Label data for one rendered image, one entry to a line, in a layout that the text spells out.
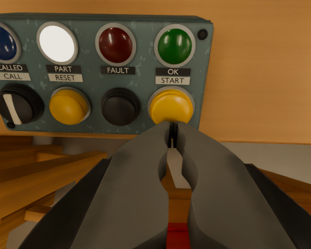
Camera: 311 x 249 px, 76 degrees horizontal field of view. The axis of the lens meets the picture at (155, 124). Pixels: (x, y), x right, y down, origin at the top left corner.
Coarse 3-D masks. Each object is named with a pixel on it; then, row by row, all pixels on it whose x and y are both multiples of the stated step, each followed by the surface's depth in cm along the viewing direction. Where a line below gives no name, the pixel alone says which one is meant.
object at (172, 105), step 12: (156, 96) 13; (168, 96) 13; (180, 96) 13; (156, 108) 13; (168, 108) 13; (180, 108) 13; (192, 108) 13; (156, 120) 13; (168, 120) 13; (180, 120) 13
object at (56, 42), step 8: (48, 32) 11; (56, 32) 11; (64, 32) 11; (40, 40) 12; (48, 40) 12; (56, 40) 12; (64, 40) 12; (48, 48) 12; (56, 48) 12; (64, 48) 12; (72, 48) 12; (48, 56) 12; (56, 56) 12; (64, 56) 12
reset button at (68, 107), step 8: (56, 96) 13; (64, 96) 13; (72, 96) 13; (80, 96) 13; (56, 104) 13; (64, 104) 13; (72, 104) 13; (80, 104) 13; (56, 112) 13; (64, 112) 13; (72, 112) 13; (80, 112) 13; (64, 120) 13; (72, 120) 13; (80, 120) 14
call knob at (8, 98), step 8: (8, 88) 13; (16, 88) 13; (0, 96) 13; (8, 96) 13; (16, 96) 13; (24, 96) 13; (32, 96) 13; (0, 104) 13; (8, 104) 13; (16, 104) 13; (24, 104) 13; (32, 104) 13; (0, 112) 13; (8, 112) 13; (16, 112) 13; (24, 112) 13; (32, 112) 13; (8, 120) 14; (16, 120) 14; (24, 120) 14; (32, 120) 14
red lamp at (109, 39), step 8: (104, 32) 11; (112, 32) 11; (120, 32) 11; (104, 40) 12; (112, 40) 11; (120, 40) 11; (128, 40) 12; (104, 48) 12; (112, 48) 12; (120, 48) 12; (128, 48) 12; (104, 56) 12; (112, 56) 12; (120, 56) 12; (128, 56) 12
